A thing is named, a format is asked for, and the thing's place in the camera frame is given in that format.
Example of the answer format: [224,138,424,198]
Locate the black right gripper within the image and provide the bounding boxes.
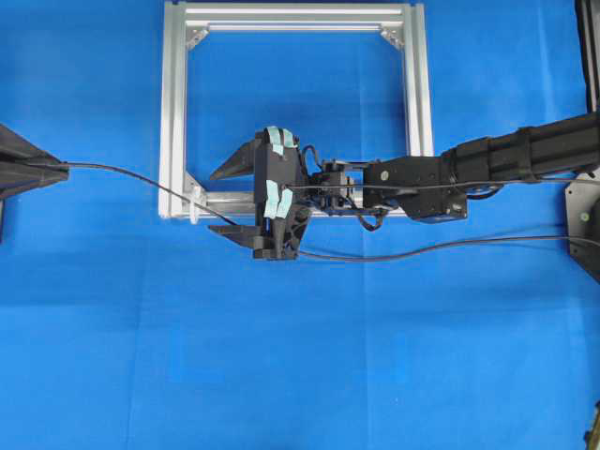
[208,126,310,260]

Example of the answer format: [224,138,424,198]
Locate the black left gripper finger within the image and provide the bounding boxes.
[0,125,61,165]
[1,164,69,200]

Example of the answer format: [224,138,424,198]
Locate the black wire with plug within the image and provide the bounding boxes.
[63,161,600,261]

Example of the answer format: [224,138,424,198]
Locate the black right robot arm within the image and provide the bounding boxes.
[210,112,599,261]

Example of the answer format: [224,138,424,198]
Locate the dark left base plate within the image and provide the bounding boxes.
[0,200,6,243]

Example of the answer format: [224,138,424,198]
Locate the white string loop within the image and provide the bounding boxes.
[188,186,207,227]

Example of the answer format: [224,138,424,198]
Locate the aluminium extrusion frame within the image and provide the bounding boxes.
[157,1,434,223]

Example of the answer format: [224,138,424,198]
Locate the black vertical rail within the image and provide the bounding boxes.
[575,0,599,113]

